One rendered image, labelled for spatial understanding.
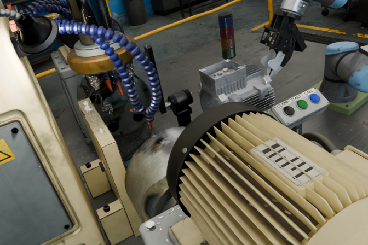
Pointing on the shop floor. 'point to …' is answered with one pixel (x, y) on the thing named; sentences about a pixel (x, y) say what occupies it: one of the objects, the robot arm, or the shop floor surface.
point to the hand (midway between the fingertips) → (271, 74)
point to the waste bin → (135, 8)
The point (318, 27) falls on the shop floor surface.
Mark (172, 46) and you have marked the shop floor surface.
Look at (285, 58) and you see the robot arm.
